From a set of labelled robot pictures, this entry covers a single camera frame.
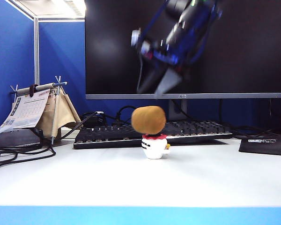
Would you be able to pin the black flat device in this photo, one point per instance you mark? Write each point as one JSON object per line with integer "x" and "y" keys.
{"x": 14, "y": 139}

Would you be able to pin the black mouse pad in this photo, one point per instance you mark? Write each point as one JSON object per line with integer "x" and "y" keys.
{"x": 267, "y": 148}

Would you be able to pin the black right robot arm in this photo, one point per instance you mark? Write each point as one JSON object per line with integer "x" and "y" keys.
{"x": 192, "y": 21}

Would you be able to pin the grey monitor stand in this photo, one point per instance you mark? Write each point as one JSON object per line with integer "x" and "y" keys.
{"x": 175, "y": 110}

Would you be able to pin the beige tent-shaped desk calendar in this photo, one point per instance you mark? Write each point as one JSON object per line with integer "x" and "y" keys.
{"x": 61, "y": 112}

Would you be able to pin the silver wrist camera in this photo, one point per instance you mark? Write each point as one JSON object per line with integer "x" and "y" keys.
{"x": 136, "y": 37}

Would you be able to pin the black mechanical keyboard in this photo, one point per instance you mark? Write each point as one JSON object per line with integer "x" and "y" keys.
{"x": 107, "y": 136}

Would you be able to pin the black power adapter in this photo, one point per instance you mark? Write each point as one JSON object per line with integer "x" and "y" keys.
{"x": 93, "y": 120}

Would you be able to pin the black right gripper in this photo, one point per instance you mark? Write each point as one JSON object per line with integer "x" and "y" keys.
{"x": 164, "y": 55}

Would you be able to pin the brown fuzzy kiwi fruit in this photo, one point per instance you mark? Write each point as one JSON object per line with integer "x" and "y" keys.
{"x": 148, "y": 120}

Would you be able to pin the aluminium partition post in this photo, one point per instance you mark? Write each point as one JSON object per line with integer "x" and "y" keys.
{"x": 36, "y": 51}

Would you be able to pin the small white toy cup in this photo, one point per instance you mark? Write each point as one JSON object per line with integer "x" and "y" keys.
{"x": 154, "y": 150}

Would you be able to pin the large black computer monitor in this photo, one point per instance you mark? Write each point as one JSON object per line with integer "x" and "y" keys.
{"x": 107, "y": 47}

